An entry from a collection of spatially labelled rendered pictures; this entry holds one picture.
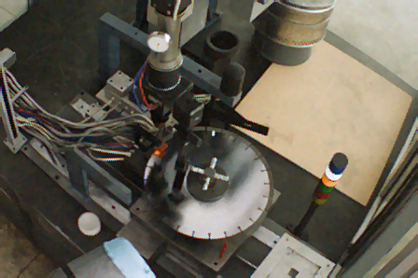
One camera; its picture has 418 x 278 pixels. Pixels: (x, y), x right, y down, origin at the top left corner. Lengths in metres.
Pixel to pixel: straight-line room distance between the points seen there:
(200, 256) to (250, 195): 0.21
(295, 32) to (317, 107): 0.29
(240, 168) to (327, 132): 0.49
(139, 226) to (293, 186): 0.51
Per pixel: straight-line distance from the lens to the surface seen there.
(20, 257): 2.43
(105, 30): 1.71
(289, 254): 1.47
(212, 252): 1.48
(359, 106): 2.02
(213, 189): 1.44
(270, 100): 1.91
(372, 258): 0.89
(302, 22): 1.82
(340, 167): 1.32
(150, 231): 1.53
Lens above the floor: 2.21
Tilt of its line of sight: 55 degrees down
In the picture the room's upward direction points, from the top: 11 degrees clockwise
